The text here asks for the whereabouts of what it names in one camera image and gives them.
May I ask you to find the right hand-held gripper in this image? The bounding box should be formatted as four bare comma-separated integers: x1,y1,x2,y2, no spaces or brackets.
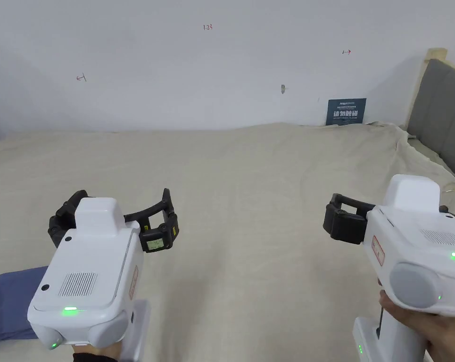
323,174,455,362

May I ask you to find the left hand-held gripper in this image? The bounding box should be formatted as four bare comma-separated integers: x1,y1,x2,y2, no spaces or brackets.
27,188,180,362

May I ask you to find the person's left hand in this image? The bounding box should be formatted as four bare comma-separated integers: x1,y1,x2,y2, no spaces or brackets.
74,341,124,362

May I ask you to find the person's right hand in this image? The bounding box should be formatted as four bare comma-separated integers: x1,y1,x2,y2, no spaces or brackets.
378,291,455,362

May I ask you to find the grey padded headboard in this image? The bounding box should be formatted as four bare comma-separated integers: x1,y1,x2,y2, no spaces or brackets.
403,48,455,186

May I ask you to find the dark blue garment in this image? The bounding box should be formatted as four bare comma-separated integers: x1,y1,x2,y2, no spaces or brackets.
0,265,50,346

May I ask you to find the bed with beige sheet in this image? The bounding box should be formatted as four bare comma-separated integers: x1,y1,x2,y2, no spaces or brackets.
0,122,455,362

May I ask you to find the dark blue wall sign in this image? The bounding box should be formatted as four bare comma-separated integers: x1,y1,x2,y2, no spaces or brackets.
324,98,367,127

